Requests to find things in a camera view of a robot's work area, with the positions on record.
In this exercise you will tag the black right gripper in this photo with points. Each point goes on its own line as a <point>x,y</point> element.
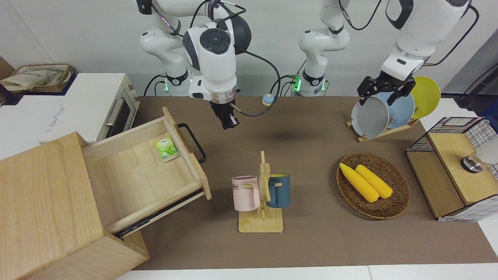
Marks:
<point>222,111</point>

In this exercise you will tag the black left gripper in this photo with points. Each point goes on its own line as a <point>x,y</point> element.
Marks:
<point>389,83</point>

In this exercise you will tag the light wooden drawer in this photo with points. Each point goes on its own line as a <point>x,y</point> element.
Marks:
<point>132,179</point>

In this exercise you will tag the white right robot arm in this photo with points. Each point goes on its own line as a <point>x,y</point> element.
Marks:
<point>214,58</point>

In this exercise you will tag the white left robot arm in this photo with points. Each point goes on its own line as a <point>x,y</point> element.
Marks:
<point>420,35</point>

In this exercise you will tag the light wooden drawer cabinet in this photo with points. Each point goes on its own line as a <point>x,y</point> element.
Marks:
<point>39,194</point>

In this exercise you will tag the light blue plate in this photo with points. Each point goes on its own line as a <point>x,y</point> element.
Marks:
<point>400,112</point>

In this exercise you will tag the grey plate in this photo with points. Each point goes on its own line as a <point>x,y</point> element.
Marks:
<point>369,118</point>

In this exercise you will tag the yellow plate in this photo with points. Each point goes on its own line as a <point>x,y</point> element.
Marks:
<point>426,95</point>

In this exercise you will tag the small blue round knob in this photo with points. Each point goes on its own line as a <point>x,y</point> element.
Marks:
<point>267,101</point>

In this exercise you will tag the wooden plate rack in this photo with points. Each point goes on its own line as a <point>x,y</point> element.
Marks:
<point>363,138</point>

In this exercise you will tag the green tea packet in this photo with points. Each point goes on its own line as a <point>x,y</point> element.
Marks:
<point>166,149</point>

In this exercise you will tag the pink mug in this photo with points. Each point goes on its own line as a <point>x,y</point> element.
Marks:
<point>243,194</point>

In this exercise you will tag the dark blue mug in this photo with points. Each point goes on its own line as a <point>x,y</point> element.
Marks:
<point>282,192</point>

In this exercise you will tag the black equipment stand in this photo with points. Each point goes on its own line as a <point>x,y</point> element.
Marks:
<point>472,97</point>

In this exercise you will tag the yellow corn cob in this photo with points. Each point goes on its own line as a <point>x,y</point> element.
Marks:
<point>375,182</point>
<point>358,182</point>

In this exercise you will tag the wooden mug rack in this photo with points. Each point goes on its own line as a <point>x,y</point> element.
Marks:
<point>260,223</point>

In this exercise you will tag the silver round object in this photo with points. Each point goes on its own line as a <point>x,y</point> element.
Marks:
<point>471,163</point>

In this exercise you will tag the brown wicker basket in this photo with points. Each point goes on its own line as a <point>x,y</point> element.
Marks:
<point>393,202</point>

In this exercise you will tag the brown table mat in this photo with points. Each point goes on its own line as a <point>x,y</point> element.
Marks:
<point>311,241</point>

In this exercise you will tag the white toaster oven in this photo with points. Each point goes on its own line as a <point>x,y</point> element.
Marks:
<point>85,105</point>

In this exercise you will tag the beige bag in tray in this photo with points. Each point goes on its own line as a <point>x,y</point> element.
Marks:
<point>67,83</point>

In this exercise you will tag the beige cloth bag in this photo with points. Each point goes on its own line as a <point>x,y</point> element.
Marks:
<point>35,77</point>

